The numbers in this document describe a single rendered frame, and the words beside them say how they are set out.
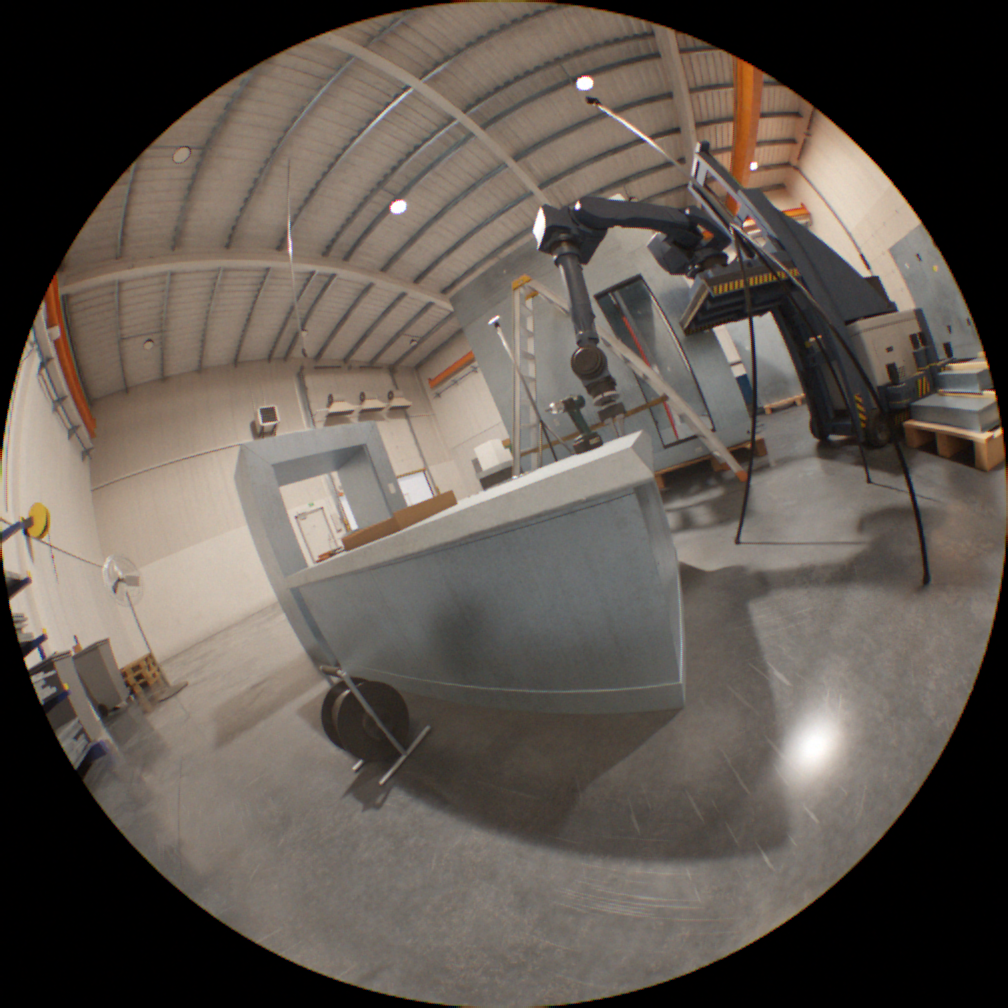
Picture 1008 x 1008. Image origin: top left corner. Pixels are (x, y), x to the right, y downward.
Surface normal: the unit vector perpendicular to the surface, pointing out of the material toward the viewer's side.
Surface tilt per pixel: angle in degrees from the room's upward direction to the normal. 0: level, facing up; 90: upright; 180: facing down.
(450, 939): 0
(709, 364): 90
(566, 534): 90
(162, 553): 90
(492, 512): 67
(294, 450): 90
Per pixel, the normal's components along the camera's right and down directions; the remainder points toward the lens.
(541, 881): -0.38, -0.92
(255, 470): 0.78, -0.27
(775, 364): -0.73, 0.36
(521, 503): -0.56, -0.11
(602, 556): -0.45, 0.26
